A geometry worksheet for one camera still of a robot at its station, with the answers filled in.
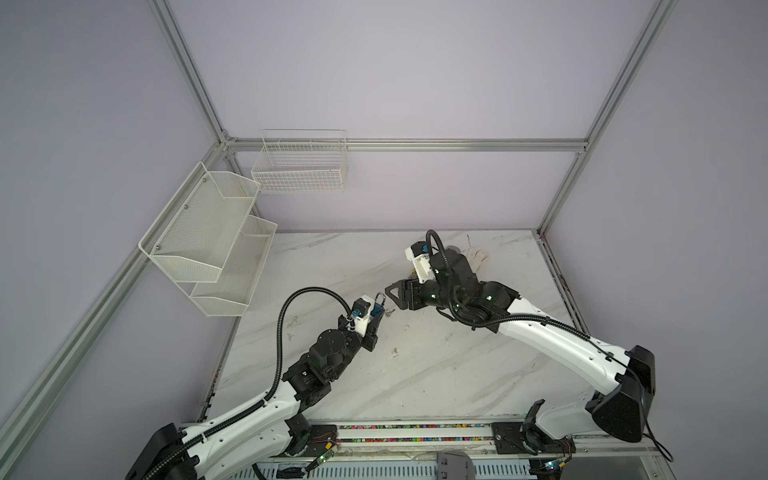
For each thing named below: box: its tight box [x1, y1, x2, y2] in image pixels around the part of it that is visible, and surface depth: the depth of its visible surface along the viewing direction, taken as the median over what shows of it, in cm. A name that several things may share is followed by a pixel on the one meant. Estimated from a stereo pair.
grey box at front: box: [436, 451, 476, 480], surface depth 71 cm
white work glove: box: [462, 248, 489, 273], surface depth 113 cm
